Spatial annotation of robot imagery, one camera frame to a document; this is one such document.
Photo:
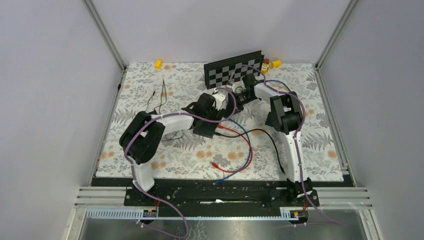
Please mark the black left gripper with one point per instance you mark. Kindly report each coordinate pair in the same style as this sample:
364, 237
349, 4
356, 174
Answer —
214, 111

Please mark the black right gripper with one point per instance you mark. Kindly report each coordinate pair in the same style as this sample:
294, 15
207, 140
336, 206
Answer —
238, 105

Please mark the black ribbed network switch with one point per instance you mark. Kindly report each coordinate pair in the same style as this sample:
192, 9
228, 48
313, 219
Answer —
268, 121

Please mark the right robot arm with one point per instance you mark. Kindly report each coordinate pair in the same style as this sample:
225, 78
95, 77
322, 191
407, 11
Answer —
285, 116

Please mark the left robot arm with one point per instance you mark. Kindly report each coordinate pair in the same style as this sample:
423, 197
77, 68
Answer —
142, 137

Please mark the small toy figure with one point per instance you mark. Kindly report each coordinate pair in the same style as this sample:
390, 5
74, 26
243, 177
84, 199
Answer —
265, 66

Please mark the yellow block right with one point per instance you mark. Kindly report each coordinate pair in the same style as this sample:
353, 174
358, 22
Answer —
276, 63

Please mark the yellow block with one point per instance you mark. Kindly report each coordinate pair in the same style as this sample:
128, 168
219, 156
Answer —
158, 64
276, 63

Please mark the checkerboard calibration board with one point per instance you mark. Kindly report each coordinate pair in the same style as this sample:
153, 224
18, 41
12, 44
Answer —
233, 69

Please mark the floral patterned table mat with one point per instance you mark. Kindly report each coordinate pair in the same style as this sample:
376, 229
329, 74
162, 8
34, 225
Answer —
185, 155

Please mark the yellow block left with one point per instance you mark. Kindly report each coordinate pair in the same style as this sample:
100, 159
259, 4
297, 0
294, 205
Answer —
158, 64

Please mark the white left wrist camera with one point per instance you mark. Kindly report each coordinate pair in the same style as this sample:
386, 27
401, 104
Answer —
220, 100

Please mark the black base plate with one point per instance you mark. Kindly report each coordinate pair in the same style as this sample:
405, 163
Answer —
201, 198

